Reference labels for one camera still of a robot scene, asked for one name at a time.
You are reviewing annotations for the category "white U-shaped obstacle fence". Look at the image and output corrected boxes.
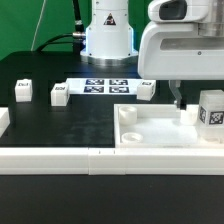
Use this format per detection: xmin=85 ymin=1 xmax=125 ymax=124
xmin=0 ymin=107 xmax=224 ymax=176

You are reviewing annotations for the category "black cable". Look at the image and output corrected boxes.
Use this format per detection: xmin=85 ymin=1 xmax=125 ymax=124
xmin=34 ymin=31 xmax=88 ymax=53

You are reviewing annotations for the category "white square tabletop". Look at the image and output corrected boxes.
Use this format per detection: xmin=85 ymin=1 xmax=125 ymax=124
xmin=114 ymin=104 xmax=224 ymax=149

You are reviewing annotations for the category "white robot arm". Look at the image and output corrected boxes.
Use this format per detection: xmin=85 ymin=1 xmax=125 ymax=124
xmin=81 ymin=0 xmax=224 ymax=104

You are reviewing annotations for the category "AprilTag marker sheet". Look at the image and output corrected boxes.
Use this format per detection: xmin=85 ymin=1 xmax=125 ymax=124
xmin=66 ymin=78 xmax=141 ymax=95

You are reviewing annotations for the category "white thin cable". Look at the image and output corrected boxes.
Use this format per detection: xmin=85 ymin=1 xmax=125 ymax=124
xmin=30 ymin=0 xmax=48 ymax=52

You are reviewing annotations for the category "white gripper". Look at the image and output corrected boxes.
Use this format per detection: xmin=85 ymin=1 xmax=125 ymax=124
xmin=138 ymin=0 xmax=224 ymax=110

